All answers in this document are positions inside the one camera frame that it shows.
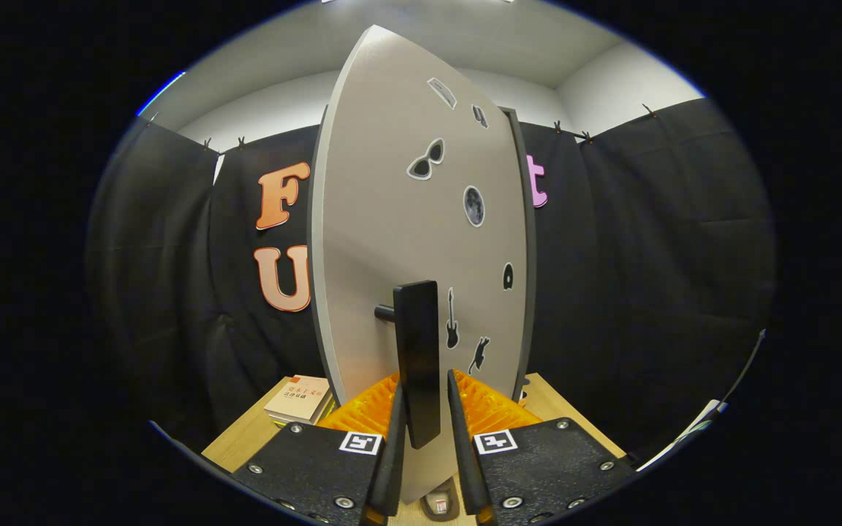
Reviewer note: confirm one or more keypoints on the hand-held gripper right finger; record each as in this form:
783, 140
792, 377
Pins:
467, 467

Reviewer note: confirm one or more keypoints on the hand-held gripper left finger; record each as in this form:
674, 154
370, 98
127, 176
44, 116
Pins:
392, 467

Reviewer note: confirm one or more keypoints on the brown fuzzy shoe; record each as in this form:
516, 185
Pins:
441, 504

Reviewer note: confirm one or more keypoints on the dark grey shoe cabinet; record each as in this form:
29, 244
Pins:
531, 256

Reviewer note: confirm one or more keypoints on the beige shoe cabinet door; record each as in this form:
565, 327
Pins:
377, 219

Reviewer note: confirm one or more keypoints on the book with yellow edge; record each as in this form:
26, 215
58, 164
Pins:
324, 410

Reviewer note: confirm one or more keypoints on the beige book with red print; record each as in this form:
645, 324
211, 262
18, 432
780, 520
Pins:
297, 398

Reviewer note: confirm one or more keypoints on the black backdrop cloth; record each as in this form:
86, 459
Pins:
158, 256

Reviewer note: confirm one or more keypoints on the ceiling light strip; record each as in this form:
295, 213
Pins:
161, 93

